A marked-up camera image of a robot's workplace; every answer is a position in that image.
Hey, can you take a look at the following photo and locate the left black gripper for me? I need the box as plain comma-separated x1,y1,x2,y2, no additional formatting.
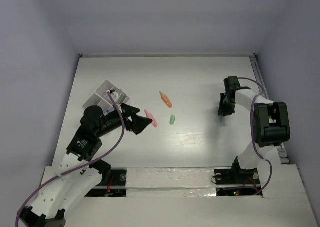
96,102,152,137

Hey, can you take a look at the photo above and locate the mint green highlighter marker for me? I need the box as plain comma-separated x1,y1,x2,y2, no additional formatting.
219,115,225,125

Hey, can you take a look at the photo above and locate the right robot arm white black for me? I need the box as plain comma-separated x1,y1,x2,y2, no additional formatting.
217,76,291,183

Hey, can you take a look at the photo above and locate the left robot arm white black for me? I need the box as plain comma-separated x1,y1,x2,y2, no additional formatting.
17,103,153,227

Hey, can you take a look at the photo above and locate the pink highlighter marker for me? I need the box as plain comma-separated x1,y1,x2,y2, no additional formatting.
144,110,158,128

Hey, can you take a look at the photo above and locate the white compartment organizer box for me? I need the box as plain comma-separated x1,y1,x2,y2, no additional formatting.
82,80,130,115

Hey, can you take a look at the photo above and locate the orange highlighter marker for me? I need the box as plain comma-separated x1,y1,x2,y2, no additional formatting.
159,91,173,108

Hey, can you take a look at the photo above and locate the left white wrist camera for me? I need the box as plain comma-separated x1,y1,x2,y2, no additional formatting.
110,88,127,105

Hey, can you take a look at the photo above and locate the aluminium rail right edge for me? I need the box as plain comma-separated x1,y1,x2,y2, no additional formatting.
249,53,288,165

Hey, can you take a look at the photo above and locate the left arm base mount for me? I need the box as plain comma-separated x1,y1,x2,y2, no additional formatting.
85,160,127,198

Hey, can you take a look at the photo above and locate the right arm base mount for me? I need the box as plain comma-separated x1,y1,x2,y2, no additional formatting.
210,157,262,197

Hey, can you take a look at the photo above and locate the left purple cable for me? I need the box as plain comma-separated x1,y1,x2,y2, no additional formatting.
15,91,125,227

